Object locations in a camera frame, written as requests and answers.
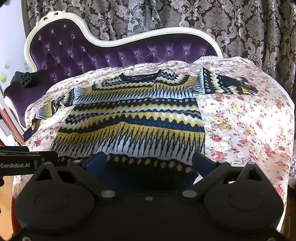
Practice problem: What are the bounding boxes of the brown silver damask curtain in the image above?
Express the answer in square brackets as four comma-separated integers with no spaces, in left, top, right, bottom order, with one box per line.
[22,0,296,186]

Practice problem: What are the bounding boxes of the black fabric flower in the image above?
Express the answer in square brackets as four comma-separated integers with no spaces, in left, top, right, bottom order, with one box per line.
[11,71,33,88]

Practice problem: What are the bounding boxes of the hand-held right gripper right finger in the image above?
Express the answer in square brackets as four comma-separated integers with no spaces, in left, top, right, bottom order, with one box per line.
[181,152,265,200]

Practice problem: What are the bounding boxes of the white lace cloth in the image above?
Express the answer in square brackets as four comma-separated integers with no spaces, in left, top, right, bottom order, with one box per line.
[196,55,222,63]

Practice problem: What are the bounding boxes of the purple tufted sofa white frame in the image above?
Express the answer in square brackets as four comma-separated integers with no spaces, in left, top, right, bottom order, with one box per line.
[3,11,223,130]

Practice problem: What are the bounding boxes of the floral quilted blanket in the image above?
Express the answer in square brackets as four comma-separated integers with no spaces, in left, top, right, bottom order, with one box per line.
[13,58,295,209]

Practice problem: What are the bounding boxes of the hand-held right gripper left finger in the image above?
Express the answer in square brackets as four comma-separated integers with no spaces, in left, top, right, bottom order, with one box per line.
[31,152,121,200]

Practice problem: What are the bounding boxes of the yellow navy white patterned sweater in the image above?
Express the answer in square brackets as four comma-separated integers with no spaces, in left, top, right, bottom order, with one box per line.
[24,68,259,179]

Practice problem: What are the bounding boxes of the purple bolster cushion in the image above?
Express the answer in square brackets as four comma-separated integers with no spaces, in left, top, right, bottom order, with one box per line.
[4,70,60,127]

